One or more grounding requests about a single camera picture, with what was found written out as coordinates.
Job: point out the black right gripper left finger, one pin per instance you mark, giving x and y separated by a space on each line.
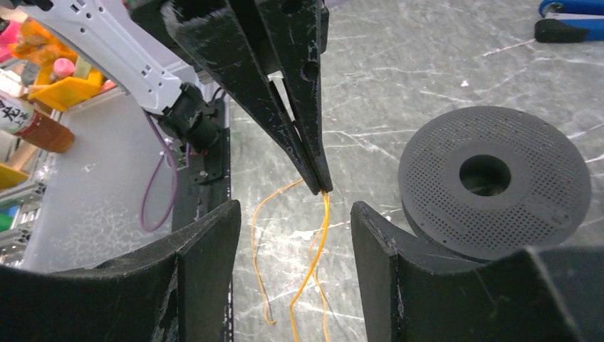
174 289

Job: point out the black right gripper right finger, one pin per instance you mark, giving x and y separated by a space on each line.
412 291

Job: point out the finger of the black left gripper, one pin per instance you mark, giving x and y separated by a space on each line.
228 40
297 32

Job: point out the dark grey perforated spool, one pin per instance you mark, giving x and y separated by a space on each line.
484 181

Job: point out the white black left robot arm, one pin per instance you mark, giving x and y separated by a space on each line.
93 32

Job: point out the yellow storage bin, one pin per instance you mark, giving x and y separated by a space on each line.
64 79

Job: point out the brown tea bottle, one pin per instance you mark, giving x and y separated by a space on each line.
24 121

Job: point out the blue and black stapler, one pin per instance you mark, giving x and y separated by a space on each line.
569 21

